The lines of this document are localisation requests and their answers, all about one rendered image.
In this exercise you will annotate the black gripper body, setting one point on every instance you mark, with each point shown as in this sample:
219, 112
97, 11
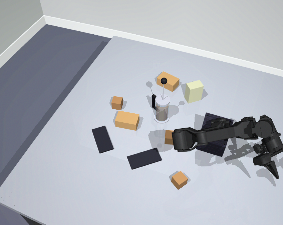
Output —
274, 147

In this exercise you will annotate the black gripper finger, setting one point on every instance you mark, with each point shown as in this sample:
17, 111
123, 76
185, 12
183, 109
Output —
272, 168

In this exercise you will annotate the glass french press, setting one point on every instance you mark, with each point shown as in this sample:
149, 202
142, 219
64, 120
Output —
161, 105

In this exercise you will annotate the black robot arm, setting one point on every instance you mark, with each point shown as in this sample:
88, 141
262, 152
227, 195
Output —
248, 129

